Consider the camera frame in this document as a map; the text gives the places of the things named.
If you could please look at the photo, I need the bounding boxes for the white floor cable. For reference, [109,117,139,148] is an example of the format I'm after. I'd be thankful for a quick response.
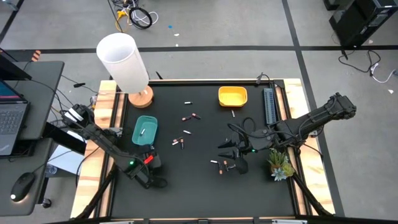
[133,9,159,27]
[369,62,398,84]

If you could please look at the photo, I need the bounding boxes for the yellow plastic bin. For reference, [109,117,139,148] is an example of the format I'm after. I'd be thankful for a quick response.
[218,86,249,108]

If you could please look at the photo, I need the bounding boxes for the potted succulent plant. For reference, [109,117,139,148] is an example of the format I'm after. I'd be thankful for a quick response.
[266,147,295,182]

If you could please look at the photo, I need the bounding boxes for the black support strut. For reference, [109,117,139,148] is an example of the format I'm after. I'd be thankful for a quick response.
[290,172,332,217]
[75,149,121,220]

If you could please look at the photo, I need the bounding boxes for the black computer tower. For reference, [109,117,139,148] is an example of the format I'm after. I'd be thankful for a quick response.
[328,0,398,48]

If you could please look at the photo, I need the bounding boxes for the black laptop desk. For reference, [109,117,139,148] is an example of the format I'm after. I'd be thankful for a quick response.
[12,60,65,141]

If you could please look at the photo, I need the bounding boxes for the white shade wooden base lamp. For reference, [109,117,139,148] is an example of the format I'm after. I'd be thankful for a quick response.
[96,32,155,109]

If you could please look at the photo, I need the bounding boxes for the black floor cable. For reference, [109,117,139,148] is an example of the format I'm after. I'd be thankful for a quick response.
[338,49,382,74]

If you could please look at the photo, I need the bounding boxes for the grey multi-port hub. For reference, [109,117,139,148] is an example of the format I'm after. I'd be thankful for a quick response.
[262,87,278,125]

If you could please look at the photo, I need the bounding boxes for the white box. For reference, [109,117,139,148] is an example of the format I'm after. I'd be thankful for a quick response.
[48,129,87,175]

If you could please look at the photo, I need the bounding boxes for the teal plastic bin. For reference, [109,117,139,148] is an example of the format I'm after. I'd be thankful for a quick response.
[131,115,159,146]

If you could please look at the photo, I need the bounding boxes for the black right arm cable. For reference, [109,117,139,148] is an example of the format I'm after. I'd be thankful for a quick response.
[227,117,282,141]

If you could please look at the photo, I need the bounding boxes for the black computer mouse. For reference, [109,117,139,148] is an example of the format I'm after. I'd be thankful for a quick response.
[10,172,36,203]

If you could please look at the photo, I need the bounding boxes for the wooden table side board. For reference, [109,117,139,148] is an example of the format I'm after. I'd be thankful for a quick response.
[70,80,121,219]
[281,78,336,216]

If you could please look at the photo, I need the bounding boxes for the black laptop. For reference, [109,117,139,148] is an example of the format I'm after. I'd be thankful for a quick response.
[0,80,31,156]

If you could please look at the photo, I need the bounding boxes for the black mouse desk panel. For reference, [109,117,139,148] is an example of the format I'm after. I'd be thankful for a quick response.
[0,138,56,217]

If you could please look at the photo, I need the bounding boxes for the black coiled cable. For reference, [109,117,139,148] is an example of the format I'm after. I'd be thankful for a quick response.
[128,6,154,30]

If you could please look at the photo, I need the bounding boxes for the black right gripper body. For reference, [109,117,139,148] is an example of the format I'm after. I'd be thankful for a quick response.
[231,130,251,175]

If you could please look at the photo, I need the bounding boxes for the yellow floor cable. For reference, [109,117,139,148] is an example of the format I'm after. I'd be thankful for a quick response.
[114,9,130,34]

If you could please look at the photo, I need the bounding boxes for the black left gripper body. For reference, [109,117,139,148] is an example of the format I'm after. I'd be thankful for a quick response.
[136,152,163,190]

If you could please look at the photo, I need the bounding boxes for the black screen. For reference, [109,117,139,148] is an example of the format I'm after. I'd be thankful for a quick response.
[0,47,33,82]

